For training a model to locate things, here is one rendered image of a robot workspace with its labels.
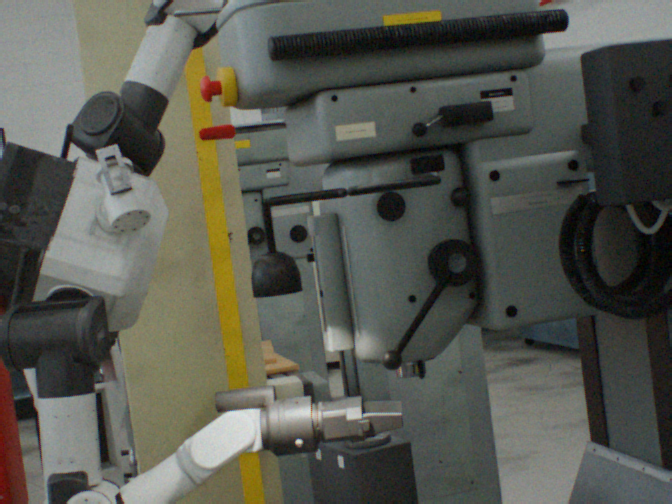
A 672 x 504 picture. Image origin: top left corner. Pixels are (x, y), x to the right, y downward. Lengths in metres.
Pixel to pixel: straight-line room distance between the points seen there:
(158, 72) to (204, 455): 0.72
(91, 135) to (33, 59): 8.77
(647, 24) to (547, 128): 7.43
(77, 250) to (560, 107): 0.81
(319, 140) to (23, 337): 0.56
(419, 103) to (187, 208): 1.85
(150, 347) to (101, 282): 1.57
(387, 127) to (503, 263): 0.27
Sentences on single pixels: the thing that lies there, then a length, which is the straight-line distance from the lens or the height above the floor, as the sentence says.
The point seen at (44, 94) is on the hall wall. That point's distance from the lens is 10.78.
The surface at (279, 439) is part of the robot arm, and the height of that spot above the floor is 1.21.
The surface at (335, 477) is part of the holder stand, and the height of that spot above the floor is 1.05.
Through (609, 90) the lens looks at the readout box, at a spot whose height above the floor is 1.67.
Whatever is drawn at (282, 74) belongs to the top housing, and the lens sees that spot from 1.63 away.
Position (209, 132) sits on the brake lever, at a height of 1.70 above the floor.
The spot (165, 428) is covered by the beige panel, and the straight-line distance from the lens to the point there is 3.49.
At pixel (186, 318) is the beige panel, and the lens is 3.46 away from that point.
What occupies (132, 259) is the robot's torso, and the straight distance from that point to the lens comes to 1.92.
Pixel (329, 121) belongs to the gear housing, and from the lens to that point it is 1.64.
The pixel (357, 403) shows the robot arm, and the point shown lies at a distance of 1.80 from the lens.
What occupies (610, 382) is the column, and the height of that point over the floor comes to 1.20.
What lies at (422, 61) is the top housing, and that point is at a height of 1.75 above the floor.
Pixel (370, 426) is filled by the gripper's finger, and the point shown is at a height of 1.22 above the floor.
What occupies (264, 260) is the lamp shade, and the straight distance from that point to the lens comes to 1.62.
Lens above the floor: 1.58
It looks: 3 degrees down
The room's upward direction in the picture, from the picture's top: 8 degrees counter-clockwise
